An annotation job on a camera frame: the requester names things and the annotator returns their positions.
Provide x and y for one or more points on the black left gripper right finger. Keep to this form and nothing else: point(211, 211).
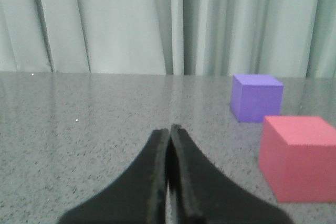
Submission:
point(201, 193)

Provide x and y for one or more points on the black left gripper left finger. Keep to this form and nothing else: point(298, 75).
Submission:
point(138, 195)

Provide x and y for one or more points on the pink foam cube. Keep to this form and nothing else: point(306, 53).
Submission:
point(297, 158)

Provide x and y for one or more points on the purple foam cube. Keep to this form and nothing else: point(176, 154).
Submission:
point(255, 96)

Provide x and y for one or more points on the pale green curtain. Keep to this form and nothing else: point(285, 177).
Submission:
point(284, 38)

